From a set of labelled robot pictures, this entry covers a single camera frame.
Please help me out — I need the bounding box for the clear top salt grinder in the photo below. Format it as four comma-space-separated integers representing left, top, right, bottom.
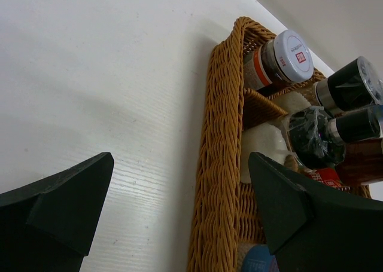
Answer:
278, 56, 383, 117

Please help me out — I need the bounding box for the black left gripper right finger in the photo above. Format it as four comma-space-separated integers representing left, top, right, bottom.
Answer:
248, 152, 382, 271

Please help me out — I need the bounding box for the red chili sauce bottle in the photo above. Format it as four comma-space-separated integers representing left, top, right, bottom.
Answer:
305, 104, 383, 192

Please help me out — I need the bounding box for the white jar silver lid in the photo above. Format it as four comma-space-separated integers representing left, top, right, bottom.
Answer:
237, 243, 279, 272

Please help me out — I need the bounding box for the dark sauce bottle black cap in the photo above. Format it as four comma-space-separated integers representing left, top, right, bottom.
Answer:
241, 106, 381, 185

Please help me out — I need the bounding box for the spice jar white red lid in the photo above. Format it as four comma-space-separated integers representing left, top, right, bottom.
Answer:
244, 29, 314, 97

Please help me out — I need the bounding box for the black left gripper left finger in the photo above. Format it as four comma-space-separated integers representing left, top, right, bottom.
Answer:
1, 152, 114, 271

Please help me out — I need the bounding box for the brown wicker basket tray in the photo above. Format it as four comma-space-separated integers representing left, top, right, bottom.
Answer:
187, 16, 372, 272

